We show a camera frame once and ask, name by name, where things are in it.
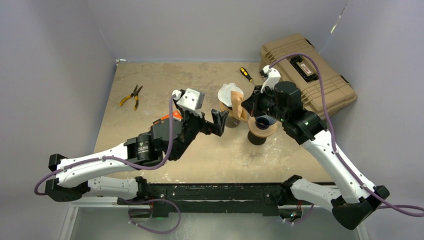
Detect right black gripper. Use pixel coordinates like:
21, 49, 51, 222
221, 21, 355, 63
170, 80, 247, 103
241, 84, 287, 123

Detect grey glass carafe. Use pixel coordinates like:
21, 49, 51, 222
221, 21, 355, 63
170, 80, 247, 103
225, 117, 241, 128

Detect brown paper coffee filter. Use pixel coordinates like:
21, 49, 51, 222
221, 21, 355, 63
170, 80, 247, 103
230, 91, 249, 122

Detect blue glass dripper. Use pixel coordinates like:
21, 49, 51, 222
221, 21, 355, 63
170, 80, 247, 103
255, 115, 277, 130

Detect wooden dripper ring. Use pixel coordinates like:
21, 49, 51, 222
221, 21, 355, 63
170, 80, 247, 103
247, 116, 277, 139
219, 100, 233, 117

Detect white paper coffee filter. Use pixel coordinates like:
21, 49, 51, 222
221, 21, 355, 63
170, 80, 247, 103
217, 83, 244, 108

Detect red black coffee carafe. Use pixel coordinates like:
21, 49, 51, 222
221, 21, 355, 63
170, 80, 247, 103
247, 131, 267, 146

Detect orange coffee filter box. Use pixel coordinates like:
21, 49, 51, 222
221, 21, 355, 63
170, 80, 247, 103
152, 110, 184, 127

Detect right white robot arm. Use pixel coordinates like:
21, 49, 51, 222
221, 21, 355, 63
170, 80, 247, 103
241, 81, 390, 230

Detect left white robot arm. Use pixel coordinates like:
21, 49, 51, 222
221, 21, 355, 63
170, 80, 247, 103
43, 109, 229, 205

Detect yellow black screwdriver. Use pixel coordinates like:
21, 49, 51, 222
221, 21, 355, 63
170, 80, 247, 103
239, 67, 256, 86

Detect tan plastic tool case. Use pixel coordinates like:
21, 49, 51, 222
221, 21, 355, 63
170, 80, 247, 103
259, 33, 357, 119

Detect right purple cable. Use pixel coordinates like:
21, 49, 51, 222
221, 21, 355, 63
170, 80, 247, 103
268, 52, 424, 218

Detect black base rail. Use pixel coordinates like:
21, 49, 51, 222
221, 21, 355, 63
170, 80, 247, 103
117, 182, 316, 219

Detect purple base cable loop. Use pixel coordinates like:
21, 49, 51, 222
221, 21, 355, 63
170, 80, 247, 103
127, 198, 182, 235

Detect yellow handled pliers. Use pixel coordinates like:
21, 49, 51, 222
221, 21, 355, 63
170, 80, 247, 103
119, 85, 143, 111

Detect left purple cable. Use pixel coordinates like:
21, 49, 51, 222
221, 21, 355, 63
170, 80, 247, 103
33, 96, 176, 196

